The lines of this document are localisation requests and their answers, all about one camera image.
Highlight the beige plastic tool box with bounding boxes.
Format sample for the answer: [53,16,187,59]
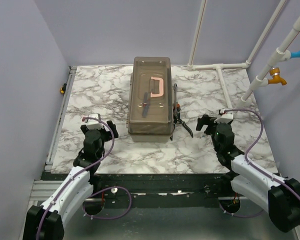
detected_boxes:
[126,56,174,143]

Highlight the blue red tester screwdriver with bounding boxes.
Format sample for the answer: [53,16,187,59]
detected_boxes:
[142,92,149,118]

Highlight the blue handled screwdriver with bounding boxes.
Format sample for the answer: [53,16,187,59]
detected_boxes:
[142,78,153,118]

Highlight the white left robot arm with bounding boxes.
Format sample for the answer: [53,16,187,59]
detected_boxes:
[22,117,119,240]

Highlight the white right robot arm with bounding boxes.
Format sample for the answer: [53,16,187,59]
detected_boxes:
[196,114,300,233]

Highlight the black pruning shears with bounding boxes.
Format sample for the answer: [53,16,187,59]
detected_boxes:
[172,102,194,138]

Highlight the yellow black knob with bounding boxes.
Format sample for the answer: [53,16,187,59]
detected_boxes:
[59,83,67,95]

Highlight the silver ratchet wrench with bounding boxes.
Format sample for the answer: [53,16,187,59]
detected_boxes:
[173,83,178,108]

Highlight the orange brass tap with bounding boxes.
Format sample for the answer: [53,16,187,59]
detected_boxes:
[268,67,287,86]

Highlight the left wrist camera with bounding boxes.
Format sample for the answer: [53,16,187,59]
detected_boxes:
[82,113,102,130]

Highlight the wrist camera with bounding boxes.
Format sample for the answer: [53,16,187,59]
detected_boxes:
[82,113,102,130]
[214,108,234,124]

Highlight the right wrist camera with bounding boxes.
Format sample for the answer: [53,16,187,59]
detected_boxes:
[214,108,234,124]

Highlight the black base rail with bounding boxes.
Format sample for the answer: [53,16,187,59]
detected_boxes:
[85,172,236,209]

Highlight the aluminium frame rail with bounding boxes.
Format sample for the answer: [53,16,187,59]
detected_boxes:
[44,66,77,172]

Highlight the white pvc pipe frame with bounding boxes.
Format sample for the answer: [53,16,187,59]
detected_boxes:
[187,0,300,109]

